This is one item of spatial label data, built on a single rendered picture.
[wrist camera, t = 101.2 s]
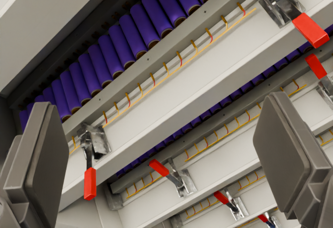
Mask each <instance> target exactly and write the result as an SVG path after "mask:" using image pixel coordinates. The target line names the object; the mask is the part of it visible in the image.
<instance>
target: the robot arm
mask: <svg viewBox="0 0 333 228"><path fill-rule="evenodd" d="M253 146H254V148H255V151H256V153H257V156H258V158H259V161H260V163H261V166H262V168H263V171H264V173H265V176H266V178H267V181H268V183H269V186H270V188H271V191H272V193H273V196H274V198H275V201H276V204H277V206H278V209H279V210H280V212H282V213H284V215H285V217H286V220H295V219H298V222H299V224H301V228H333V165H332V163H331V162H330V160H329V158H328V157H327V155H326V154H325V152H324V150H323V149H322V147H321V145H320V144H319V142H318V140H317V139H316V137H315V135H314V134H313V132H312V131H311V129H310V127H309V126H308V124H307V123H306V122H305V121H303V120H302V118H301V116H300V115H299V113H298V112H297V110H296V108H295V107H294V105H293V103H292V102H291V100H290V98H289V97H288V95H287V93H286V92H270V93H269V95H268V96H265V99H264V102H263V106H262V109H261V112H260V115H259V119H258V122H257V125H256V128H255V132H254V135H253ZM68 158H69V146H68V143H67V139H66V136H65V133H64V130H63V127H62V123H61V120H60V117H59V113H58V110H57V107H56V105H52V104H51V102H35V103H34V105H33V108H32V111H31V113H30V116H29V119H28V122H27V124H26V127H25V130H24V133H23V135H17V136H15V138H14V140H13V142H12V145H11V148H10V150H9V153H8V155H7V158H6V160H5V162H4V165H3V168H2V170H1V173H0V228H55V226H56V219H57V214H58V209H59V204H60V199H61V194H62V189H63V184H64V179H65V173H66V168H67V163H68Z"/></svg>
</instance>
